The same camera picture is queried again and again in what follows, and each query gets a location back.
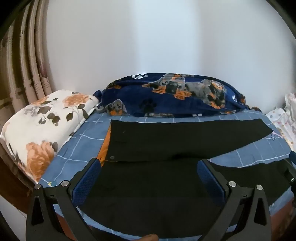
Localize white floral pillow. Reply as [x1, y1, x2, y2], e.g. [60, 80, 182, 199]
[0, 90, 100, 184]

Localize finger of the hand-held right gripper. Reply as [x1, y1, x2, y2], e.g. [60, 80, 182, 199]
[285, 151, 296, 186]

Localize navy dog print blanket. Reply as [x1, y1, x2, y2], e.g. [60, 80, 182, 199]
[92, 72, 251, 118]

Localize black pants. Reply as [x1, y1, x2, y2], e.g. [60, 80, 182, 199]
[80, 118, 292, 240]

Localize blue checked bed sheet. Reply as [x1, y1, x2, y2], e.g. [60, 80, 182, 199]
[39, 108, 296, 241]

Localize beige patterned curtain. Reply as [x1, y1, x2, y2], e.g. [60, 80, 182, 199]
[0, 0, 56, 110]

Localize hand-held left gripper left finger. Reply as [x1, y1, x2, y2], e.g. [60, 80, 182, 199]
[25, 158, 101, 241]

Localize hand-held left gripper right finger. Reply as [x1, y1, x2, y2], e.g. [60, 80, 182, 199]
[196, 159, 272, 241]

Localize orange mattress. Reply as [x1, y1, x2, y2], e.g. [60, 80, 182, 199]
[54, 213, 93, 234]

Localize white polka dot cloth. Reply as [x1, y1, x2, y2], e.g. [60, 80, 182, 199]
[265, 93, 296, 151]

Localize brown wooden bed frame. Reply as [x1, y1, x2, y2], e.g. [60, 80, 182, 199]
[0, 151, 35, 209]

